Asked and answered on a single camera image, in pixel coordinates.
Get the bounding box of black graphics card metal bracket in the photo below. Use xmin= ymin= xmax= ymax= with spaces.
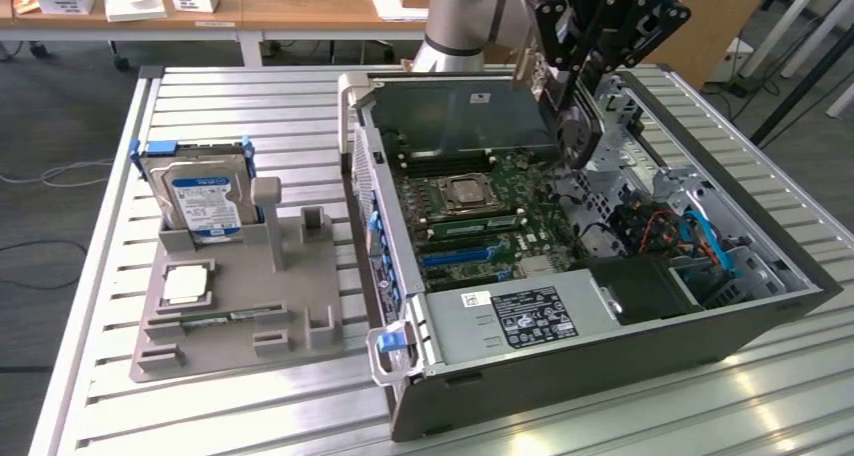
xmin=511 ymin=47 xmax=605 ymax=171

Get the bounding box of wooden cabinet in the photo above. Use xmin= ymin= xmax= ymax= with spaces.
xmin=589 ymin=0 xmax=780 ymax=91

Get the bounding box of white floor unit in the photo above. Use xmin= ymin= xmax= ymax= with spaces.
xmin=705 ymin=38 xmax=756 ymax=85

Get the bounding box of white paper stack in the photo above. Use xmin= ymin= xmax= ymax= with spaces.
xmin=366 ymin=0 xmax=429 ymax=23

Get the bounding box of black slanted pole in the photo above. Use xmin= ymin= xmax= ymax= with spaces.
xmin=747 ymin=38 xmax=854 ymax=147

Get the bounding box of silver perforated drive cage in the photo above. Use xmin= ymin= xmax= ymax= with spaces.
xmin=565 ymin=118 xmax=672 ymax=237

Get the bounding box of CPU with thermal paste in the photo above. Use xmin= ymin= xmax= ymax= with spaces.
xmin=452 ymin=180 xmax=489 ymax=205

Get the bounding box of metal CPU socket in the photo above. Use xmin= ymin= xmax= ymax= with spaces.
xmin=436 ymin=173 xmax=503 ymax=213

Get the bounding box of blue expansion slot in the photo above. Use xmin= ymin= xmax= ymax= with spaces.
xmin=417 ymin=244 xmax=503 ymax=269

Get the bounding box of silver disk bay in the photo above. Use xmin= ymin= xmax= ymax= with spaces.
xmin=669 ymin=245 xmax=788 ymax=310

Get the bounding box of black fan shroud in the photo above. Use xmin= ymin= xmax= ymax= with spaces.
xmin=591 ymin=255 xmax=703 ymax=326

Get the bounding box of grey power supply black label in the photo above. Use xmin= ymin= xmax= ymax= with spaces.
xmin=406 ymin=268 xmax=619 ymax=367

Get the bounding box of hard disk in blue carrier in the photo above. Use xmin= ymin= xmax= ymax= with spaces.
xmin=128 ymin=136 xmax=258 ymax=245

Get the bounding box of blue case latch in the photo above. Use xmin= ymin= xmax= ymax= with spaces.
xmin=376 ymin=325 xmax=406 ymax=353

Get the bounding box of grey plastic parts rack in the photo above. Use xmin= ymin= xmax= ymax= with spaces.
xmin=129 ymin=175 xmax=345 ymax=383

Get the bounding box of open black PC case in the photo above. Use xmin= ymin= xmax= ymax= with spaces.
xmin=336 ymin=69 xmax=843 ymax=443

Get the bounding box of silver CPU chip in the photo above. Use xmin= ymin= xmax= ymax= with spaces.
xmin=162 ymin=268 xmax=209 ymax=306

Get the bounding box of white table frame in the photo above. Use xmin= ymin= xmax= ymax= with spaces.
xmin=737 ymin=0 xmax=854 ymax=120

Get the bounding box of beige case handle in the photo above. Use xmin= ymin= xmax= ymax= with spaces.
xmin=336 ymin=73 xmax=372 ymax=155

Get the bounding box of blue wire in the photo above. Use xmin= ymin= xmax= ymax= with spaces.
xmin=679 ymin=208 xmax=739 ymax=280

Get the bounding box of orange wire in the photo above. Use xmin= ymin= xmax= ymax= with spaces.
xmin=636 ymin=210 xmax=675 ymax=255

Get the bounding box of wooden desk white frame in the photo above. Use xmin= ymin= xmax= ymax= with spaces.
xmin=0 ymin=0 xmax=612 ymax=68

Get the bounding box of silver case handle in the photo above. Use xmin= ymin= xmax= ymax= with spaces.
xmin=365 ymin=320 xmax=422 ymax=388

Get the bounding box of white floor cable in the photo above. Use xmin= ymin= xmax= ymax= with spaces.
xmin=0 ymin=156 xmax=116 ymax=186

